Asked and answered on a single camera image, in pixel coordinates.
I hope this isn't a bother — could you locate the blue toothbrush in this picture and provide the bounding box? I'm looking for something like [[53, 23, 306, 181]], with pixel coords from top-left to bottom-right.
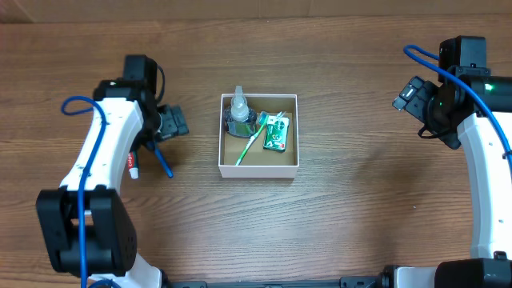
[[146, 142, 174, 178]]

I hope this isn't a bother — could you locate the white toothpaste tube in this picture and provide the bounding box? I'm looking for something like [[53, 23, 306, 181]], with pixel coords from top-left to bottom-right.
[[127, 151, 139, 179]]

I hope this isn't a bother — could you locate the purple soap pump bottle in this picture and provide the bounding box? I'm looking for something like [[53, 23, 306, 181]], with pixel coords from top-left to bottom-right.
[[224, 86, 257, 138]]

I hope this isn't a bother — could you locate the green white toothbrush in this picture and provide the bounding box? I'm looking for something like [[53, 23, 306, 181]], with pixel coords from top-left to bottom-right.
[[235, 111, 269, 166]]

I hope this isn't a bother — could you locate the green Dettol soap packet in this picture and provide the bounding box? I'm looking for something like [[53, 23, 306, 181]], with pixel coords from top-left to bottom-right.
[[263, 111, 290, 152]]

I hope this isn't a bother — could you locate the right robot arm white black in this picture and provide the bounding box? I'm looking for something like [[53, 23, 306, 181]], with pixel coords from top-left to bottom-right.
[[374, 36, 511, 287]]

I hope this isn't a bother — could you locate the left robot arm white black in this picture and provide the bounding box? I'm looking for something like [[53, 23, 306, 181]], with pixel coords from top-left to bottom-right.
[[35, 54, 189, 287]]

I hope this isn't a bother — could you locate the white cardboard box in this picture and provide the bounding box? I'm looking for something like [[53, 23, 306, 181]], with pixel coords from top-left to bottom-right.
[[218, 94, 300, 179]]

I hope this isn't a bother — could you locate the right blue cable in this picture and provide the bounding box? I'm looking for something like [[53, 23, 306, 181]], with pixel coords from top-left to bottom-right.
[[402, 44, 512, 169]]

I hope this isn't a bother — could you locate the blue cable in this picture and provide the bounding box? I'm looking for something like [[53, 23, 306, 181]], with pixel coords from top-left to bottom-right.
[[60, 95, 117, 288], [402, 44, 512, 169]]

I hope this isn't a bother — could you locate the left blue cable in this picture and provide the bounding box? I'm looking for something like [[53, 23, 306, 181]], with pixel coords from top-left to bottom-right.
[[60, 95, 117, 288]]

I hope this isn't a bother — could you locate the black base frame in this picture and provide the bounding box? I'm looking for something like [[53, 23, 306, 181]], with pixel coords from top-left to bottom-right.
[[162, 266, 398, 288]]

